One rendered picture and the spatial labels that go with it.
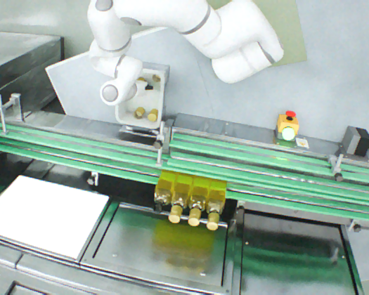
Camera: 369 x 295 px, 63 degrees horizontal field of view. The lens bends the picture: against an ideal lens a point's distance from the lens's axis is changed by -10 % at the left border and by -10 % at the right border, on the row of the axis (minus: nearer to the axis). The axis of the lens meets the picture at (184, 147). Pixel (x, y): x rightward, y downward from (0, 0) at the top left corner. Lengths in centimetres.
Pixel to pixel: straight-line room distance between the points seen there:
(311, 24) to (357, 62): 22
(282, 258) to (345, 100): 62
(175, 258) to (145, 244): 11
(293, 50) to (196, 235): 69
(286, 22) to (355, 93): 40
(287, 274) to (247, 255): 16
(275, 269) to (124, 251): 51
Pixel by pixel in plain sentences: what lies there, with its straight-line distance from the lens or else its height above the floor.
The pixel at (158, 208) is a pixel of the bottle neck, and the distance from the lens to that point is 105.
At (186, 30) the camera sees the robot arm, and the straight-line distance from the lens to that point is 64.
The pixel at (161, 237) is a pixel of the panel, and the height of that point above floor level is 113.
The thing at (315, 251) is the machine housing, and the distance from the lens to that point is 129.
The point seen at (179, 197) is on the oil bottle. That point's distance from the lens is 106.
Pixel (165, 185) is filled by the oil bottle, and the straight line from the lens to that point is 108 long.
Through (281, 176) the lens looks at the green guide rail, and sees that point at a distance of 119.
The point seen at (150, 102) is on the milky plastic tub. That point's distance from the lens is 126.
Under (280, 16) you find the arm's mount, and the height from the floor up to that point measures 85.
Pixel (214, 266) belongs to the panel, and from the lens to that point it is 107.
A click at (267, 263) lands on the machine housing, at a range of 118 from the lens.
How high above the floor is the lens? 189
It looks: 58 degrees down
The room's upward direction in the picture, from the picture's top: 162 degrees counter-clockwise
